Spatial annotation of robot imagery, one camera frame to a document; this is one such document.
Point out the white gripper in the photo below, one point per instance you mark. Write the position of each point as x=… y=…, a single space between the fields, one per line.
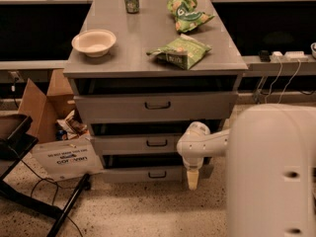
x=193 y=163

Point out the white paper bowl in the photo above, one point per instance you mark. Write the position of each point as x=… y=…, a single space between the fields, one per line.
x=94 y=43

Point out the grey top drawer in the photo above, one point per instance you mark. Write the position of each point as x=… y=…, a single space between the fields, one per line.
x=155 y=107

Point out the white power strip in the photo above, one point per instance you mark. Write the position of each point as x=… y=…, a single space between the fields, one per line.
x=289 y=56

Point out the black adapter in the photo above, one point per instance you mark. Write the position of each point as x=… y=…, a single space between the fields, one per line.
x=264 y=56

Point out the grey bottom drawer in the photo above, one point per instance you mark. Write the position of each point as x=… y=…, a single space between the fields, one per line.
x=152 y=167

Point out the grey drawer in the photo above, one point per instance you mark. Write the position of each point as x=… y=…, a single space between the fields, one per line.
x=152 y=167
x=155 y=107
x=135 y=144

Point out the grey middle drawer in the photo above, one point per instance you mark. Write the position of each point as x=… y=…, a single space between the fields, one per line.
x=135 y=144

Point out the grey drawer cabinet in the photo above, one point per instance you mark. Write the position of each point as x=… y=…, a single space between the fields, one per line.
x=128 y=70

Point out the green snack bag front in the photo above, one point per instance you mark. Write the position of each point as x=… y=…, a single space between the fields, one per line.
x=184 y=52

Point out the crumpled green chip bag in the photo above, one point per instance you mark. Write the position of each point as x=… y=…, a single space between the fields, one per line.
x=187 y=18

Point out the brown cardboard box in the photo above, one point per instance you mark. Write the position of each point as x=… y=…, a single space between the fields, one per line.
x=64 y=149

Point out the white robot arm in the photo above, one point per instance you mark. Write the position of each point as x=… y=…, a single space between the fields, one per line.
x=270 y=155

